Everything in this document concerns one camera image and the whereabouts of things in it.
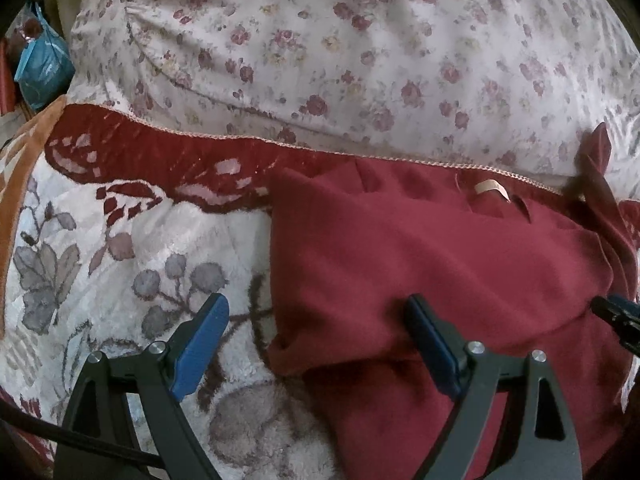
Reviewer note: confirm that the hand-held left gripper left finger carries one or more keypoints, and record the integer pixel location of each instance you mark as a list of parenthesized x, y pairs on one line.
[(202, 345)]

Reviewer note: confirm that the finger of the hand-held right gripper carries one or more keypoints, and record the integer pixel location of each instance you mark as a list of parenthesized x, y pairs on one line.
[(617, 312)]

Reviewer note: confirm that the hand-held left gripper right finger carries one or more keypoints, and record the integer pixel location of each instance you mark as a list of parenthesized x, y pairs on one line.
[(434, 347)]

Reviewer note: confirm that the red garment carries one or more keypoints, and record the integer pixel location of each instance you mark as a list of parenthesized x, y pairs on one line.
[(400, 240)]

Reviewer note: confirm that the red and white floral blanket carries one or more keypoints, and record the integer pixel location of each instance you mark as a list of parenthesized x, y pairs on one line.
[(125, 245)]

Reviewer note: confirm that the white floral quilt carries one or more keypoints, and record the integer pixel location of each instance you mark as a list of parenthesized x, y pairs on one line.
[(325, 50)]

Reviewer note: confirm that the blue plastic bag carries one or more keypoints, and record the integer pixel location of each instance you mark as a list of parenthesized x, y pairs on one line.
[(42, 67)]

